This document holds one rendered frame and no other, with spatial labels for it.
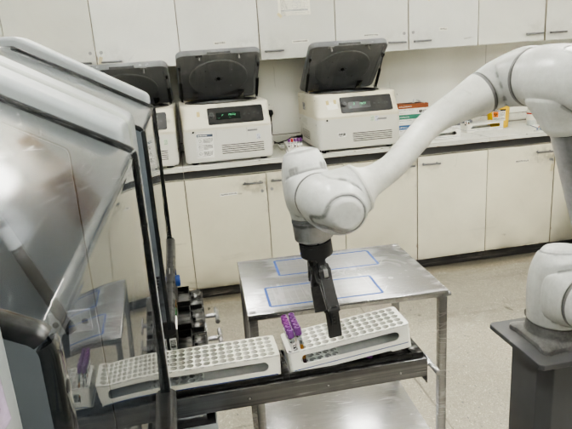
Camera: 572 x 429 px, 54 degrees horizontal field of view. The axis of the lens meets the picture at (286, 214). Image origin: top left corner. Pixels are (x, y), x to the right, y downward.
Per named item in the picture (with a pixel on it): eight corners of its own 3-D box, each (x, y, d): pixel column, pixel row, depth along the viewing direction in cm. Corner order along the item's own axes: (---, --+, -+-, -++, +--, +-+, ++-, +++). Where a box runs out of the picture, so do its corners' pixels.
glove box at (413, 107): (397, 115, 406) (397, 100, 403) (391, 114, 418) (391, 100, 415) (430, 112, 409) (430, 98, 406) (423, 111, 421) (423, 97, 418)
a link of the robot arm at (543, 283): (558, 301, 168) (563, 231, 162) (608, 328, 151) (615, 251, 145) (511, 311, 164) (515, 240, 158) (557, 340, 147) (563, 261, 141)
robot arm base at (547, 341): (553, 312, 174) (554, 295, 172) (605, 346, 153) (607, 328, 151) (500, 321, 171) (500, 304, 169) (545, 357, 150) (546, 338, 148)
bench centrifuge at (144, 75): (86, 176, 337) (68, 65, 320) (102, 159, 396) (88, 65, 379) (180, 168, 345) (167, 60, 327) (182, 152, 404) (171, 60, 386)
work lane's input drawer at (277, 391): (138, 434, 124) (132, 399, 122) (141, 399, 137) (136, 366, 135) (444, 380, 136) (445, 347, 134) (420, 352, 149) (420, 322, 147)
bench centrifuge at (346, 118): (319, 153, 361) (313, 41, 342) (300, 140, 419) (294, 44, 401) (401, 145, 369) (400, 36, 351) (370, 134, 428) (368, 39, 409)
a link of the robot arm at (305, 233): (325, 206, 131) (328, 230, 133) (287, 214, 130) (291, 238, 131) (335, 216, 122) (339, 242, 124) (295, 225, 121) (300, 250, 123)
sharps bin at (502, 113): (493, 129, 411) (494, 99, 405) (480, 127, 427) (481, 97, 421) (514, 127, 414) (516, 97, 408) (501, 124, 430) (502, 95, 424)
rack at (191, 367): (151, 400, 125) (147, 375, 123) (152, 376, 134) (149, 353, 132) (282, 378, 130) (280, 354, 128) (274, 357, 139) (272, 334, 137)
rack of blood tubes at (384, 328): (291, 377, 130) (287, 353, 128) (283, 356, 139) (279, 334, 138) (412, 346, 134) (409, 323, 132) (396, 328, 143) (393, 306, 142)
